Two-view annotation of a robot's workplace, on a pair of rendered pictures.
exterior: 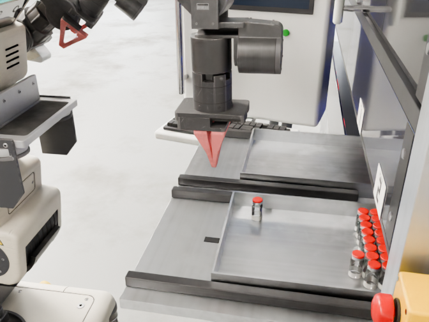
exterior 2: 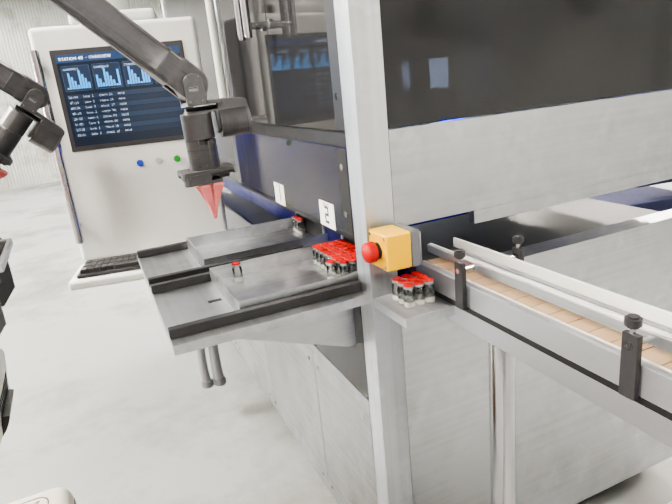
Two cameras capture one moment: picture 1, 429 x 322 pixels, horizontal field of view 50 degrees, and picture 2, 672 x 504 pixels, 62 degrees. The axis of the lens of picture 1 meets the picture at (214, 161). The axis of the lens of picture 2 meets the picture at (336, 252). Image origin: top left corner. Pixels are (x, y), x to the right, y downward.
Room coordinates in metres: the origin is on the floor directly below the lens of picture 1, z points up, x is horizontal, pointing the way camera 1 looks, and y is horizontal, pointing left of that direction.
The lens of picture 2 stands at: (-0.39, 0.40, 1.31)
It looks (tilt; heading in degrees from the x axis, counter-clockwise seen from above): 17 degrees down; 327
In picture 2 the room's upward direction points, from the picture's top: 6 degrees counter-clockwise
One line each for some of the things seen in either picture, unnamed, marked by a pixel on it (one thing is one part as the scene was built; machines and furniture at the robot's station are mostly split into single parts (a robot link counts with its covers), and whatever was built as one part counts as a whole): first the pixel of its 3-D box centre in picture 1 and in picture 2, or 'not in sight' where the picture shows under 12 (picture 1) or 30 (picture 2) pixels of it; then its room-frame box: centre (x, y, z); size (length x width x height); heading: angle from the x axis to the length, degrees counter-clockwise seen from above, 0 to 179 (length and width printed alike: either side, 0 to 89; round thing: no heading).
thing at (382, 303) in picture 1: (388, 310); (372, 251); (0.41, -0.21, 0.99); 0.04 x 0.04 x 0.04; 79
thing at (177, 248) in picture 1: (282, 203); (249, 271); (0.85, -0.15, 0.87); 0.70 x 0.48 x 0.02; 169
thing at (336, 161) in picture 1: (315, 160); (255, 241); (1.01, -0.25, 0.90); 0.34 x 0.26 x 0.04; 79
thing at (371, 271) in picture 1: (366, 245); (330, 262); (0.66, -0.27, 0.90); 0.18 x 0.02 x 0.05; 170
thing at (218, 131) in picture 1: (205, 138); (204, 196); (0.64, 0.01, 1.12); 0.07 x 0.07 x 0.09; 79
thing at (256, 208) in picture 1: (256, 209); (237, 272); (0.78, -0.09, 0.90); 0.02 x 0.02 x 0.04
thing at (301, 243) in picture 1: (315, 243); (296, 273); (0.67, -0.18, 0.90); 0.34 x 0.26 x 0.04; 80
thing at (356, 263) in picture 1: (356, 264); (331, 270); (0.61, -0.24, 0.90); 0.02 x 0.02 x 0.05
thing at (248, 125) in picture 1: (226, 127); (145, 258); (1.40, -0.04, 0.82); 0.40 x 0.14 x 0.02; 68
